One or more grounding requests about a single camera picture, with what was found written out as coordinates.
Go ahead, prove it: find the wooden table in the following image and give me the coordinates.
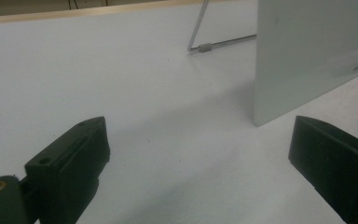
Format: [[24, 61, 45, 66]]
[[0, 0, 241, 26]]

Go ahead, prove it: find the white table cover sheet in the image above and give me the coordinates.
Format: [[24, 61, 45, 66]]
[[0, 0, 358, 224]]

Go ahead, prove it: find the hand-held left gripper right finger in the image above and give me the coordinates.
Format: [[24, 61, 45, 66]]
[[288, 115, 358, 224]]

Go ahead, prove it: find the pale green glass board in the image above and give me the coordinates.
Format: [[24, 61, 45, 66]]
[[253, 0, 358, 127]]

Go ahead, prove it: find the metal board stand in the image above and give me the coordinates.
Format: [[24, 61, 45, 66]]
[[186, 0, 257, 54]]

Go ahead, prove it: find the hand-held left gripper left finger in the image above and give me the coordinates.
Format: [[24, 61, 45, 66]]
[[20, 116, 111, 224]]

